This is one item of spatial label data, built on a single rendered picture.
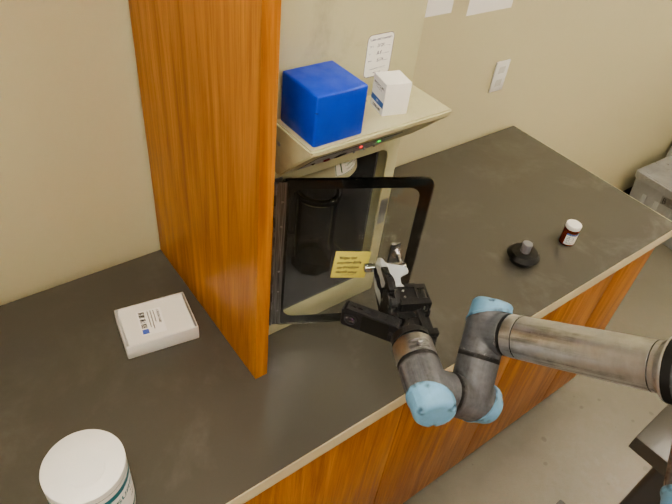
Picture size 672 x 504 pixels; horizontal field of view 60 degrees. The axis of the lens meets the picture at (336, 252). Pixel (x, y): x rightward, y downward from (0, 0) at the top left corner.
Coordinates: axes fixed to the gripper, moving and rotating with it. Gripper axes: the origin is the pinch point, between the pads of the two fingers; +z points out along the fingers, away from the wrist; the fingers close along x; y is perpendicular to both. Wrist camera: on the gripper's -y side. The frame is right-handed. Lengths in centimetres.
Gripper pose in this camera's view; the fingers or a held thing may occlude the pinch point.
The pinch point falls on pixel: (376, 267)
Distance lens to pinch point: 120.8
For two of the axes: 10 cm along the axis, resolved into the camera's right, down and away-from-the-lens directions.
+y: 9.8, -0.4, 1.9
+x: 1.0, -7.4, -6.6
